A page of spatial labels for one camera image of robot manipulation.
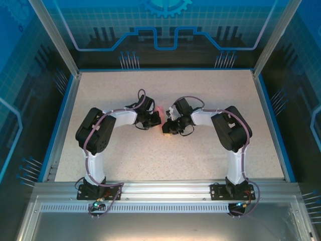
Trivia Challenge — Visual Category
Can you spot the blue printed gear panel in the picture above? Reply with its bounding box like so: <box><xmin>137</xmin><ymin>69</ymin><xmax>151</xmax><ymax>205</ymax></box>
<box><xmin>41</xmin><ymin>0</ymin><xmax>286</xmax><ymax>70</ymax></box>

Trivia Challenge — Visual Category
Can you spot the grey metal tray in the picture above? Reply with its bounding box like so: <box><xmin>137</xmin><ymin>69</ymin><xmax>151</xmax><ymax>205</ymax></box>
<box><xmin>15</xmin><ymin>195</ymin><xmax>318</xmax><ymax>241</ymax></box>

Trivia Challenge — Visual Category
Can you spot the small connector board with LED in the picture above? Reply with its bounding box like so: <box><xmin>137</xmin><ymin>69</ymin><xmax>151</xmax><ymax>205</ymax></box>
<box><xmin>234</xmin><ymin>200</ymin><xmax>252</xmax><ymax>209</ymax></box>
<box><xmin>90</xmin><ymin>197</ymin><xmax>105</xmax><ymax>210</ymax></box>

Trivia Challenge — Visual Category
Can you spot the blue printed side panel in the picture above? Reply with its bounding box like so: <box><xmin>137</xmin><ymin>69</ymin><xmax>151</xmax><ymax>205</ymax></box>
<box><xmin>0</xmin><ymin>0</ymin><xmax>76</xmax><ymax>241</ymax></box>
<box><xmin>255</xmin><ymin>0</ymin><xmax>321</xmax><ymax>241</ymax></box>

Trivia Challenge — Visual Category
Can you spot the wide aluminium frame rail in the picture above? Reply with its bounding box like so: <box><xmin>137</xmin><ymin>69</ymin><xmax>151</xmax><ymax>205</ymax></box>
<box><xmin>32</xmin><ymin>178</ymin><xmax>301</xmax><ymax>202</ymax></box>

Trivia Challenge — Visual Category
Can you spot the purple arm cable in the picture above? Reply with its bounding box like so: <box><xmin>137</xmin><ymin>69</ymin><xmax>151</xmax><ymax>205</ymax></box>
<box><xmin>82</xmin><ymin>88</ymin><xmax>147</xmax><ymax>219</ymax></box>
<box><xmin>173</xmin><ymin>95</ymin><xmax>261</xmax><ymax>219</ymax></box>

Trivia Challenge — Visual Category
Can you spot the slotted metal cable duct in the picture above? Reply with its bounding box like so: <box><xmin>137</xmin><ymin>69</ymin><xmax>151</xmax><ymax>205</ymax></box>
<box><xmin>39</xmin><ymin>203</ymin><xmax>233</xmax><ymax>214</ymax></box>

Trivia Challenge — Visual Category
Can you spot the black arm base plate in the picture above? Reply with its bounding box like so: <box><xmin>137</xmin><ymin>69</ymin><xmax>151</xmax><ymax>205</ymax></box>
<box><xmin>76</xmin><ymin>184</ymin><xmax>123</xmax><ymax>201</ymax></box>
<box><xmin>210</xmin><ymin>183</ymin><xmax>256</xmax><ymax>201</ymax></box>

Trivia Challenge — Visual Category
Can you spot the aluminium side rail blue trim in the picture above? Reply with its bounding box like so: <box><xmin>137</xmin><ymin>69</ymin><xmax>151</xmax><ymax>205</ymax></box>
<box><xmin>251</xmin><ymin>70</ymin><xmax>297</xmax><ymax>183</ymax></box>
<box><xmin>37</xmin><ymin>72</ymin><xmax>82</xmax><ymax>183</ymax></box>

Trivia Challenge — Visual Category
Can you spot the aluminium frame post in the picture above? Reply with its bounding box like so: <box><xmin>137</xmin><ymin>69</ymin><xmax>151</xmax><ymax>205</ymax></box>
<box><xmin>28</xmin><ymin>0</ymin><xmax>82</xmax><ymax>78</ymax></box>
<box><xmin>252</xmin><ymin>0</ymin><xmax>301</xmax><ymax>78</ymax></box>

